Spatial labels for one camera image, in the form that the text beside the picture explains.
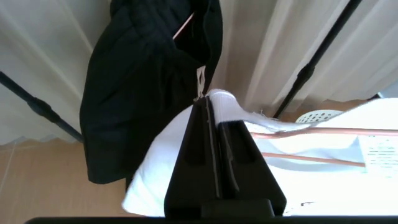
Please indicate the white garment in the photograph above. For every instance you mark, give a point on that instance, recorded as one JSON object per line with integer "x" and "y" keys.
{"x": 311, "y": 186}

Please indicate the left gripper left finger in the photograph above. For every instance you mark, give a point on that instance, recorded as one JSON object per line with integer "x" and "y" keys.
{"x": 189, "y": 180}

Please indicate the white laundry basket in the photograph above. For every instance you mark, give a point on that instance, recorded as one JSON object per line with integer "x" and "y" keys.
{"x": 317, "y": 116}

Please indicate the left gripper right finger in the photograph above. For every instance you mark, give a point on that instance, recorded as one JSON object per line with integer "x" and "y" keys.
{"x": 255, "y": 183}

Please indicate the black clothes rack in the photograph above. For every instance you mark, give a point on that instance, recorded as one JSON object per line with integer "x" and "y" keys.
{"x": 306, "y": 74}

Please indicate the black shorts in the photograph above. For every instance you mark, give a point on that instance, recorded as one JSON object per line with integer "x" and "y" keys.
{"x": 130, "y": 109}

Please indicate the beige curtain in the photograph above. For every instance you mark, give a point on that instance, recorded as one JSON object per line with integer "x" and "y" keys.
{"x": 46, "y": 46}

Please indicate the pink clothes hanger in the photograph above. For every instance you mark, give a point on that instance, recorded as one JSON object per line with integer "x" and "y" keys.
{"x": 342, "y": 131}
{"x": 183, "y": 26}

